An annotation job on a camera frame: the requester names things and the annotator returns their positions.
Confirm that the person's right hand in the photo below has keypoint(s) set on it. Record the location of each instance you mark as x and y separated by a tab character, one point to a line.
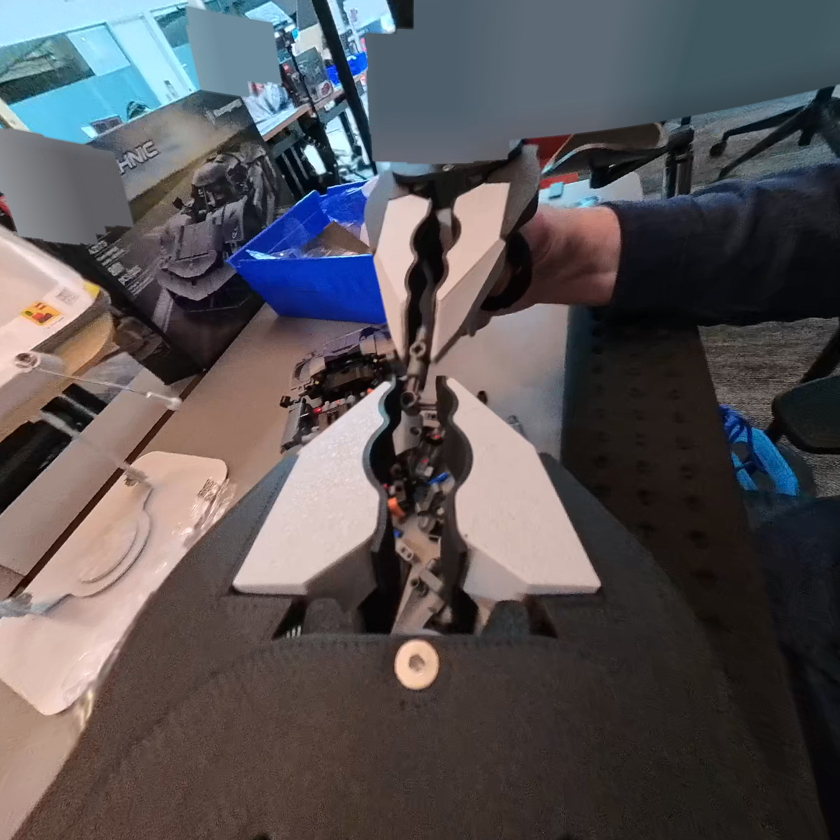
571	256

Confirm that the lego car chassis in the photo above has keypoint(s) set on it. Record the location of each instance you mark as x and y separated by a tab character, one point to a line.
334	374

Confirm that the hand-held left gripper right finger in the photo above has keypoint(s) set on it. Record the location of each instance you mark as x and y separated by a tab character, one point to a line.
518	518

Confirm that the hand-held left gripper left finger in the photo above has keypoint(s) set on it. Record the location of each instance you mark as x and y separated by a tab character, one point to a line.
315	518

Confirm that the black metal pole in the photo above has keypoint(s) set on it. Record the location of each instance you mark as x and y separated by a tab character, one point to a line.
341	65

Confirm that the brown cardboard piece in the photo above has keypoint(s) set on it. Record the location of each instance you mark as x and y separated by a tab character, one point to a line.
338	239

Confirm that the blue plastic bin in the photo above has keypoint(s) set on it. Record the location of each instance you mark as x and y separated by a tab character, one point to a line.
302	289

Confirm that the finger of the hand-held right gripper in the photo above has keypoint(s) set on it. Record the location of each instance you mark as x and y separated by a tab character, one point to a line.
476	256
394	256

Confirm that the dark lego set box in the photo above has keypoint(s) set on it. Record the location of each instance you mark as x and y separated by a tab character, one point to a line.
197	216

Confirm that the clear plastic bag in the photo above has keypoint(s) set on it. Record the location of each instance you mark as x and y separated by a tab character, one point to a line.
282	249

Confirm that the brown chair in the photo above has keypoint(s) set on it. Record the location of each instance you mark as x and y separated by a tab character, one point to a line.
610	148

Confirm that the green chair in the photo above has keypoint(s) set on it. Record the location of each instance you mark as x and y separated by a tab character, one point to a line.
807	407

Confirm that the white book stand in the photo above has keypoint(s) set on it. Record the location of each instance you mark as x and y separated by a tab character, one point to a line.
98	630

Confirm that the person's right forearm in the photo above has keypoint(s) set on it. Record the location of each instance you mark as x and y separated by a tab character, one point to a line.
722	249

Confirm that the black office chair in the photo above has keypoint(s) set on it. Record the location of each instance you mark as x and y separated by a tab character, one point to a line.
787	124

